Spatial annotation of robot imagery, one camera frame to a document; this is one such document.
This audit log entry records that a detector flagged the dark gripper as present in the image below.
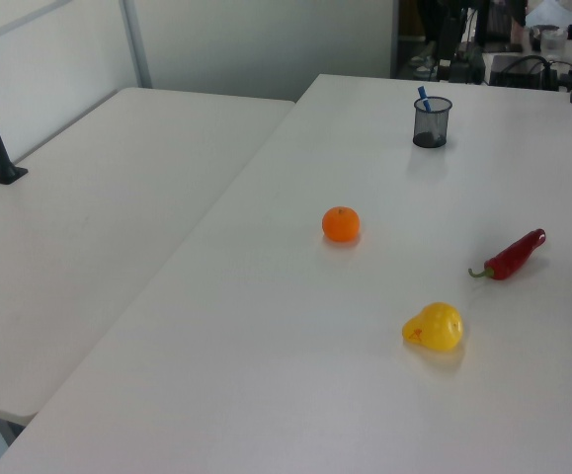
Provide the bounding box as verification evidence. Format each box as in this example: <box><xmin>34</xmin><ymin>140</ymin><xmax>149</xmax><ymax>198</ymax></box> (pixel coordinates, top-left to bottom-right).
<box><xmin>438</xmin><ymin>7</ymin><xmax>461</xmax><ymax>69</ymax></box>

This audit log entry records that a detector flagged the black mesh pen holder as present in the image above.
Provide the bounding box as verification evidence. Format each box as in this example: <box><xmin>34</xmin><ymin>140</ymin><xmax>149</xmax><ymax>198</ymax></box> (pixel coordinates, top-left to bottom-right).
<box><xmin>412</xmin><ymin>95</ymin><xmax>453</xmax><ymax>149</ymax></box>

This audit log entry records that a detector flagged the dark equipment block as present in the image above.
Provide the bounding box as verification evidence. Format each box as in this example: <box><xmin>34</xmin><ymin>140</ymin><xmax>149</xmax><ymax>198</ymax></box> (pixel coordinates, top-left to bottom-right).
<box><xmin>449</xmin><ymin>42</ymin><xmax>485</xmax><ymax>84</ymax></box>

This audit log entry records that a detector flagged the black keyboard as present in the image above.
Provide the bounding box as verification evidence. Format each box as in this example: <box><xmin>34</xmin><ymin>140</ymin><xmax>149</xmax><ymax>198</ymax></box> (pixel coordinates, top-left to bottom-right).
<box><xmin>485</xmin><ymin>5</ymin><xmax>513</xmax><ymax>43</ymax></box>

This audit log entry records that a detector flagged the black electronics box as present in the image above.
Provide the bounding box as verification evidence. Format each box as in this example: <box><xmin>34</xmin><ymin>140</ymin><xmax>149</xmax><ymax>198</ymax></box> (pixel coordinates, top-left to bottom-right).
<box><xmin>489</xmin><ymin>53</ymin><xmax>561</xmax><ymax>91</ymax></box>

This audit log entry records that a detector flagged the clear glass jar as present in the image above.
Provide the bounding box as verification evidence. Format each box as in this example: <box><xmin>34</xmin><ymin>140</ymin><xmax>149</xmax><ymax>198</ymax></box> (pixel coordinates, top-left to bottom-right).
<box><xmin>539</xmin><ymin>29</ymin><xmax>567</xmax><ymax>55</ymax></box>

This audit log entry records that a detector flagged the orange mandarin fruit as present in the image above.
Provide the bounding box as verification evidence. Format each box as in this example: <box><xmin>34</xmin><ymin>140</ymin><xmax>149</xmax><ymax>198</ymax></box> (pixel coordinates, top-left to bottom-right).
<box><xmin>321</xmin><ymin>205</ymin><xmax>362</xmax><ymax>244</ymax></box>

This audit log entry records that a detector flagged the red chili pepper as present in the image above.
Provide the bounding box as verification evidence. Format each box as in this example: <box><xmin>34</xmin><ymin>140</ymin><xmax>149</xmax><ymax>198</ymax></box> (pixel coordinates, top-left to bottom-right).
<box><xmin>467</xmin><ymin>228</ymin><xmax>547</xmax><ymax>282</ymax></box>

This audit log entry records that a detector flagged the yellow pear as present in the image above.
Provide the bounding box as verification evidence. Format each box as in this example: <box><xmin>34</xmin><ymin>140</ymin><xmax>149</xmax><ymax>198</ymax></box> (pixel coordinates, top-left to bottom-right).
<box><xmin>402</xmin><ymin>301</ymin><xmax>464</xmax><ymax>353</ymax></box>

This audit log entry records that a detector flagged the black cable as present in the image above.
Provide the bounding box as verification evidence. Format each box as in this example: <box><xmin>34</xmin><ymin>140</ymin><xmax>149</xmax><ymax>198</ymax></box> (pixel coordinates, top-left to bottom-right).
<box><xmin>512</xmin><ymin>53</ymin><xmax>572</xmax><ymax>80</ymax></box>

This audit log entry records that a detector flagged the grey metal partition post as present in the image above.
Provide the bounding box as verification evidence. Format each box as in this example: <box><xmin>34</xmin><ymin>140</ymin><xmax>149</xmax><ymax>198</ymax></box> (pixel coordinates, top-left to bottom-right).
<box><xmin>121</xmin><ymin>0</ymin><xmax>154</xmax><ymax>90</ymax></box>

